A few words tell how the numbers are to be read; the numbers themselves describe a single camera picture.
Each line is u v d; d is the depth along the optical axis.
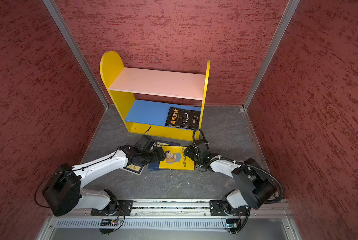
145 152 0.68
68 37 0.81
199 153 0.70
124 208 0.74
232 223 0.71
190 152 0.81
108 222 0.72
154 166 0.87
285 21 0.76
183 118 0.93
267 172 0.41
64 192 0.42
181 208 0.76
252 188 0.44
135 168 0.86
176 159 0.88
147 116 0.94
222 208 0.67
